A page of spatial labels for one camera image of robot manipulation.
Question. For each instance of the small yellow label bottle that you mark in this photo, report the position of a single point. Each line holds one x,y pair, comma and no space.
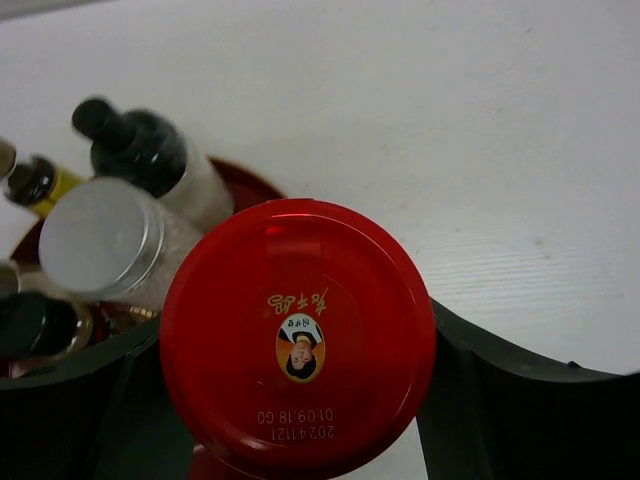
34,182

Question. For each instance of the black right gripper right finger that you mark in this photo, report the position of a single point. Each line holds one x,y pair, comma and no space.
495,410

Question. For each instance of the small black label spice bottle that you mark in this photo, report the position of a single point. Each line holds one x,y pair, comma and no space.
34,325

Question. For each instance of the black cap clear bottle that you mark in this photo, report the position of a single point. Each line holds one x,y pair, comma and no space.
148,151

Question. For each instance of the red cap sauce jar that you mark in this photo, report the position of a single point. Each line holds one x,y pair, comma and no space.
297,340

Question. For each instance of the blue label granule bottle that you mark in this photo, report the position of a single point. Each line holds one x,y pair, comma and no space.
107,240

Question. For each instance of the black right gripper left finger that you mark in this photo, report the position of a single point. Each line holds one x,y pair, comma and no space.
103,413

